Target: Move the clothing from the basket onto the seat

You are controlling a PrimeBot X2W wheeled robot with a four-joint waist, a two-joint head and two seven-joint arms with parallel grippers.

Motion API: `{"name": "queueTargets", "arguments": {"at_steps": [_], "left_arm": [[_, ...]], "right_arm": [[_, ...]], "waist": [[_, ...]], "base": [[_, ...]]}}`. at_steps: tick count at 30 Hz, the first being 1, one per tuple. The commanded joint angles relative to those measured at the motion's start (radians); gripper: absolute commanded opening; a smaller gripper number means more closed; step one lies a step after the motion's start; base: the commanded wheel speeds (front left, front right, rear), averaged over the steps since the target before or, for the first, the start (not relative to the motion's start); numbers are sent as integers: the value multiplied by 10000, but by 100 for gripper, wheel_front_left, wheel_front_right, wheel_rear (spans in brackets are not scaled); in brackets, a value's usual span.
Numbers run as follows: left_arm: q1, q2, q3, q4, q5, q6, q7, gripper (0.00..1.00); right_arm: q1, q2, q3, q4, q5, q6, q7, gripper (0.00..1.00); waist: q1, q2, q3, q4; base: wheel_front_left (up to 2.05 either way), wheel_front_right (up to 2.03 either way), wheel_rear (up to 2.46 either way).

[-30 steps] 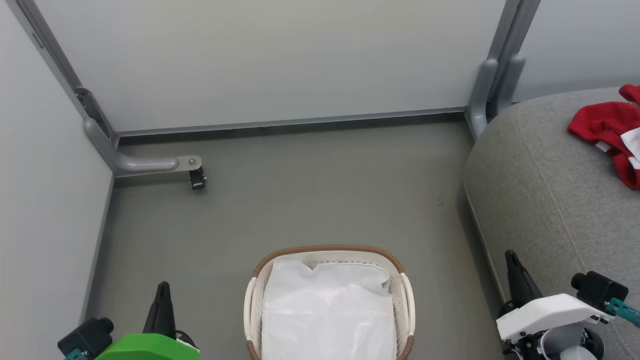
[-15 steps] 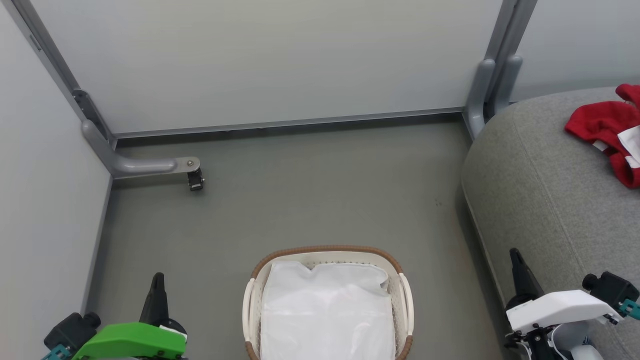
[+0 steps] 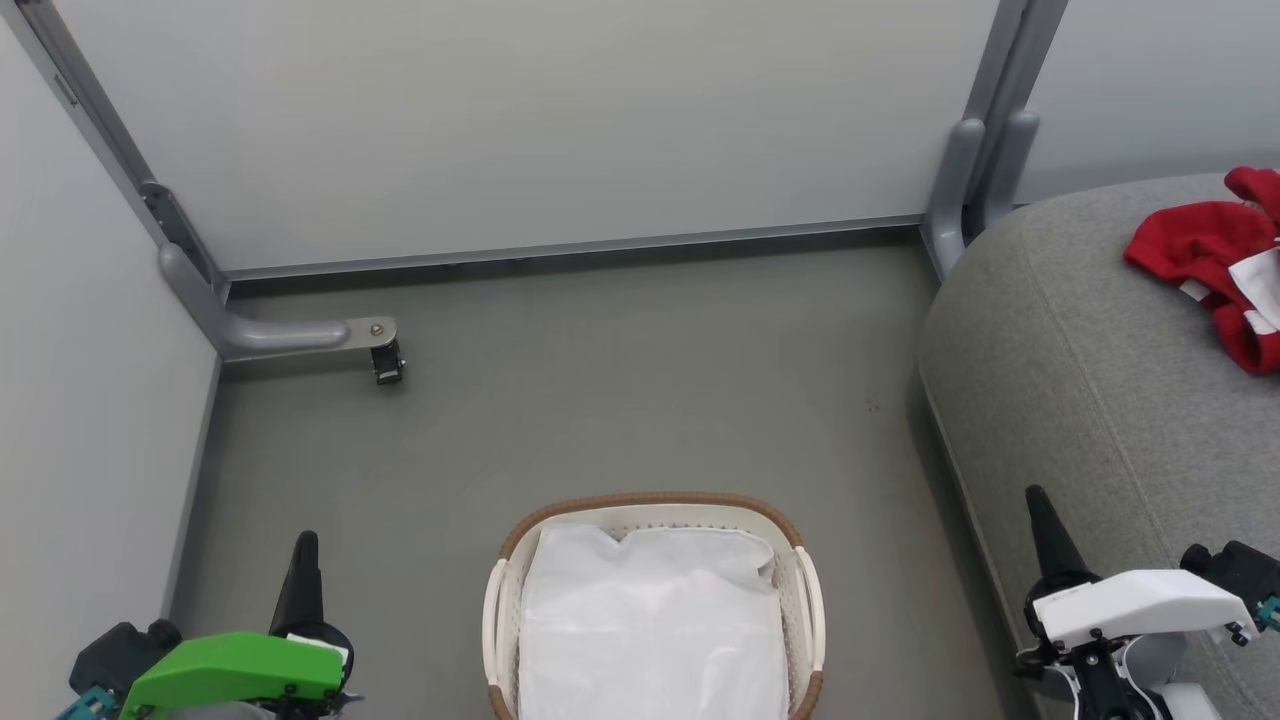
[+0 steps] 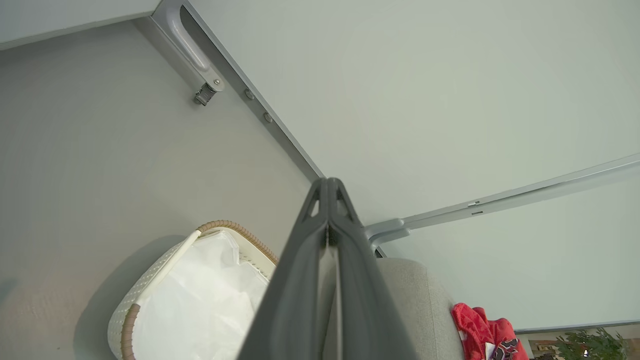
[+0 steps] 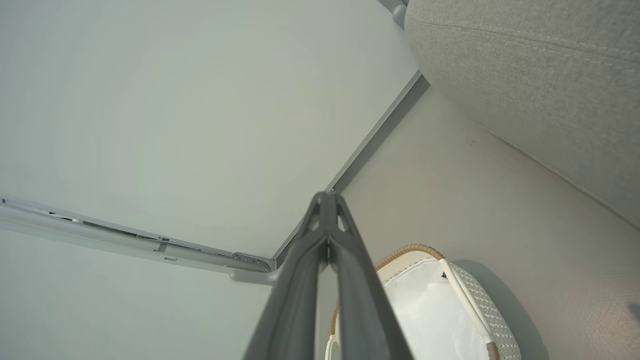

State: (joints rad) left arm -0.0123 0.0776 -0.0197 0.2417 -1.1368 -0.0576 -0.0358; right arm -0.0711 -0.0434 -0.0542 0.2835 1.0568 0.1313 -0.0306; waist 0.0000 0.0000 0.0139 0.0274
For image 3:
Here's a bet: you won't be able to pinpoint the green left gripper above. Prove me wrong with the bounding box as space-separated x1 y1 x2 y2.
118 530 361 720

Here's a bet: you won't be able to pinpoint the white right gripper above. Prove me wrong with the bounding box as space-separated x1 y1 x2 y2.
1023 484 1259 654

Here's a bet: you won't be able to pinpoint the red shorts with white stripes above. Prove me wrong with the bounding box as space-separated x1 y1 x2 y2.
1123 200 1280 377

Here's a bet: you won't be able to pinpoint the white wicker-rim laundry basket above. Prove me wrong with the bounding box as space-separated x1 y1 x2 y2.
482 490 827 720

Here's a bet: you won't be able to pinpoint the white basket liner cloth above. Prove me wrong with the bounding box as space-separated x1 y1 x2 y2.
517 522 791 720

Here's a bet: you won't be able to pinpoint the grey fabric sofa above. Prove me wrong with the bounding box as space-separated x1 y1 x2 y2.
917 175 1280 720

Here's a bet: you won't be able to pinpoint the grey partition base rail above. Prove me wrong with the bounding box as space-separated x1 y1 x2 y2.
222 213 926 286
160 352 223 626

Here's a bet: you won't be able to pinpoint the grey partition post with leg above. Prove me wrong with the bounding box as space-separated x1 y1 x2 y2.
0 0 401 363

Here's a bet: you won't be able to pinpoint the grey partition post with feet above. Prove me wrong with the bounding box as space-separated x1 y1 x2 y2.
920 0 1069 283

